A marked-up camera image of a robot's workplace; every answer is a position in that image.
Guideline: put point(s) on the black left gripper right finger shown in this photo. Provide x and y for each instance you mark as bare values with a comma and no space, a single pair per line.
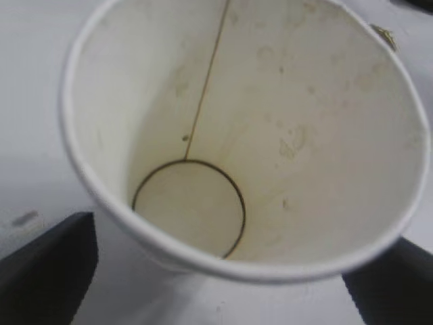
399,287

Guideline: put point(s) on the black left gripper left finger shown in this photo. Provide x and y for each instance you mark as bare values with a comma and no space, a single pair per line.
44,271

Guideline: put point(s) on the white paper coffee cup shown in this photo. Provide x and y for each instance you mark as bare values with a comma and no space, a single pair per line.
270,135

